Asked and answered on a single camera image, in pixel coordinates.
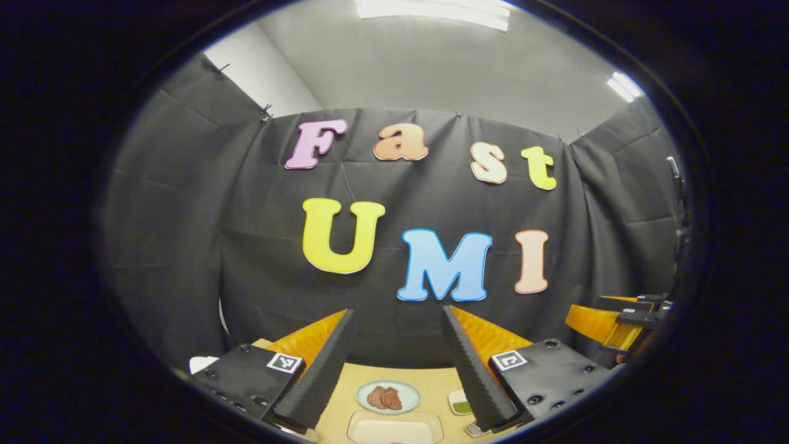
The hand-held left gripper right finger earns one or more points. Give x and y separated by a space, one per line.
474 376

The long ceiling light panel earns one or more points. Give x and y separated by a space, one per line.
431 12

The black backdrop cloth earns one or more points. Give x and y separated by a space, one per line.
185 216

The small ceiling light panel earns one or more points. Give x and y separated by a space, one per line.
624 86

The chopstick holder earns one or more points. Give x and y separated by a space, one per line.
474 429

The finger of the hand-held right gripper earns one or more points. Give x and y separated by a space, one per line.
595 320
641 302

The light blue plate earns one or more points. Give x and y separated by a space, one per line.
411 394

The green vegetable portion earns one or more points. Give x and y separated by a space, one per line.
462 407

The brown meat slice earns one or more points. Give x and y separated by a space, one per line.
376 398
393 399

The white rice cooker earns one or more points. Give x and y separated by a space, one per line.
202 364

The small white dish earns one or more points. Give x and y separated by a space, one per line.
455 394

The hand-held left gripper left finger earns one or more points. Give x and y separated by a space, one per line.
320 376

